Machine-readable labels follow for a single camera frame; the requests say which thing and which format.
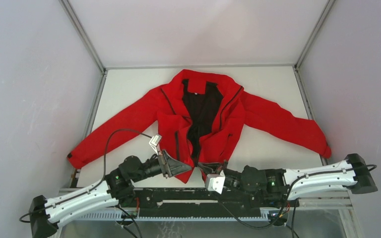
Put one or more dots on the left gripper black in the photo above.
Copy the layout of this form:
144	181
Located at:
172	167

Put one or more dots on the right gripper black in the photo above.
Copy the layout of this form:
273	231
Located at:
216	167

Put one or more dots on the red jacket black lining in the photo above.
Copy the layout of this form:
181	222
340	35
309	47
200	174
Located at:
200	118

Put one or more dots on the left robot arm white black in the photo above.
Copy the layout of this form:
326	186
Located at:
47	215

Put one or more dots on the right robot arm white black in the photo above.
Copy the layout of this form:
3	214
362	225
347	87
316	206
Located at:
272	185

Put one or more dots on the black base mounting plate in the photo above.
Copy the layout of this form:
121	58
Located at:
197	202

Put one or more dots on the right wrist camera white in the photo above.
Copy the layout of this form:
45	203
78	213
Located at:
215	182

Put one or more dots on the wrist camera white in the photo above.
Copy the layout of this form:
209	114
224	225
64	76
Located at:
215	182
155	143

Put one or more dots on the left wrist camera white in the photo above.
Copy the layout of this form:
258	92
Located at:
155	143

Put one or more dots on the white slotted cable duct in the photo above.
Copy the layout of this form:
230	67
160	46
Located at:
116	215

